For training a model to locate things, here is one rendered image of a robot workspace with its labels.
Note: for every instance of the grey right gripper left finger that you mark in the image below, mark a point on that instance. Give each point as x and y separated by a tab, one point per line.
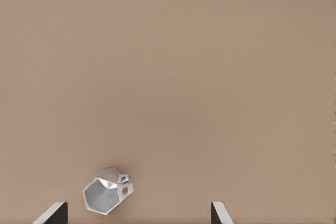
53	214

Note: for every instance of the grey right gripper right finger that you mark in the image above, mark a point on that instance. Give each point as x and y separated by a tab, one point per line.
220	213

